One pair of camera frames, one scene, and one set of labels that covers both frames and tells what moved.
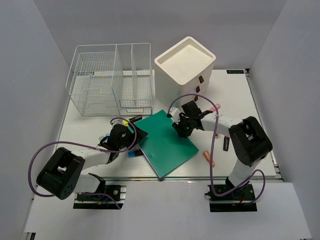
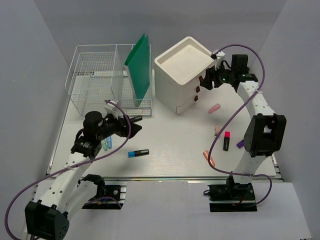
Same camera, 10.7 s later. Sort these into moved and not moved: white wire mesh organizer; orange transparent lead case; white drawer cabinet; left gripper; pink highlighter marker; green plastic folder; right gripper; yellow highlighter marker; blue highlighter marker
Moved: green plastic folder; right gripper; left gripper
Not moved: yellow highlighter marker; blue highlighter marker; orange transparent lead case; white drawer cabinet; pink highlighter marker; white wire mesh organizer
